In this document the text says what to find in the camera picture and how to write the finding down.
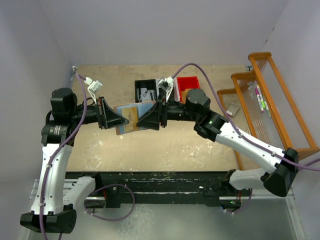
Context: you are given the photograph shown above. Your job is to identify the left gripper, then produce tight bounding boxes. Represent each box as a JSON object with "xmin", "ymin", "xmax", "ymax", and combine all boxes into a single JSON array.
[{"xmin": 69, "ymin": 96, "xmax": 129, "ymax": 129}]

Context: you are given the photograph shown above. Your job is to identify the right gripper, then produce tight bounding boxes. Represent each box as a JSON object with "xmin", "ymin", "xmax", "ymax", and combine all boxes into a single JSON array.
[{"xmin": 137, "ymin": 93, "xmax": 200, "ymax": 130}]

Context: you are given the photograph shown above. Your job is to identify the pink leather card holder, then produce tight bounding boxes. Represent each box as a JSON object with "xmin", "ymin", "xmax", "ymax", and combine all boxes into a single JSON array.
[{"xmin": 113, "ymin": 101, "xmax": 156, "ymax": 136}]

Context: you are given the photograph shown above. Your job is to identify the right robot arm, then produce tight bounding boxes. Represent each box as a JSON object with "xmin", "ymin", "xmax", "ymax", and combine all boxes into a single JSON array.
[{"xmin": 136, "ymin": 88, "xmax": 299, "ymax": 197}]

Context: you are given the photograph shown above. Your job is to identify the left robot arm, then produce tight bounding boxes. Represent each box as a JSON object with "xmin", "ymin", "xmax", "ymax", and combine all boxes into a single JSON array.
[{"xmin": 20, "ymin": 88, "xmax": 129, "ymax": 234}]

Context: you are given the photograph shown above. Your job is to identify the grey cards in black bin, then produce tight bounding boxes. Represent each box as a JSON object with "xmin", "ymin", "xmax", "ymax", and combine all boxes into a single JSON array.
[{"xmin": 138, "ymin": 87, "xmax": 157, "ymax": 103}]

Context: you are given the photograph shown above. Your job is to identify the black plastic bin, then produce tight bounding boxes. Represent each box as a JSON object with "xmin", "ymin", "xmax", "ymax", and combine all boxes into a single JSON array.
[{"xmin": 134, "ymin": 79, "xmax": 159, "ymax": 103}]

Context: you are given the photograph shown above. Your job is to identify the white plastic bin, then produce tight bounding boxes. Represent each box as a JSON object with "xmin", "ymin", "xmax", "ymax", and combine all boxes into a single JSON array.
[{"xmin": 156, "ymin": 78, "xmax": 180, "ymax": 103}]

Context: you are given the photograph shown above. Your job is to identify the red plastic bin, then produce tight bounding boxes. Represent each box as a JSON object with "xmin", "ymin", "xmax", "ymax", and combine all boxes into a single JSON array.
[{"xmin": 176, "ymin": 76, "xmax": 200, "ymax": 101}]

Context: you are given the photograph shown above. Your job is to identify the small grey red box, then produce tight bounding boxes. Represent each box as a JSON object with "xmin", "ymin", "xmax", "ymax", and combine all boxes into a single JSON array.
[{"xmin": 226, "ymin": 102, "xmax": 239, "ymax": 117}]

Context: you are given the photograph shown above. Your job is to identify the purple marker pen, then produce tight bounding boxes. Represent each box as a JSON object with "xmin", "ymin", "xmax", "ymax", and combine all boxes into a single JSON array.
[{"xmin": 255, "ymin": 86, "xmax": 264, "ymax": 113}]

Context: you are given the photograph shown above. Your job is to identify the orange wooden tiered rack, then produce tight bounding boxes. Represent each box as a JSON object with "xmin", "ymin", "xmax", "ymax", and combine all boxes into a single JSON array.
[{"xmin": 217, "ymin": 52, "xmax": 320, "ymax": 160}]

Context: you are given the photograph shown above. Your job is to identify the green marker pen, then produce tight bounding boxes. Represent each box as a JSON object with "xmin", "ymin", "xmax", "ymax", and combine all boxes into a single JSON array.
[{"xmin": 262, "ymin": 98, "xmax": 272, "ymax": 118}]

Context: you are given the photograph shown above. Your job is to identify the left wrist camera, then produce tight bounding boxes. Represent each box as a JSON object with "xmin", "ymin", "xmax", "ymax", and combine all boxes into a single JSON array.
[{"xmin": 84, "ymin": 77, "xmax": 103, "ymax": 104}]

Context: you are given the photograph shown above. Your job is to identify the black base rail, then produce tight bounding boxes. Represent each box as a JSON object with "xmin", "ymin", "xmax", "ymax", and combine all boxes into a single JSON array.
[{"xmin": 43, "ymin": 171, "xmax": 281, "ymax": 208}]

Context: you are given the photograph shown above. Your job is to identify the aluminium frame rail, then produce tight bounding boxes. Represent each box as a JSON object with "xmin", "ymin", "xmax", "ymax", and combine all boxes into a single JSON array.
[{"xmin": 29, "ymin": 179, "xmax": 284, "ymax": 202}]

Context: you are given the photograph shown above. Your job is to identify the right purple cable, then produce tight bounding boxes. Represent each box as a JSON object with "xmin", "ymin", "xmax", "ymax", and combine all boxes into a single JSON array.
[{"xmin": 172, "ymin": 62, "xmax": 320, "ymax": 215}]

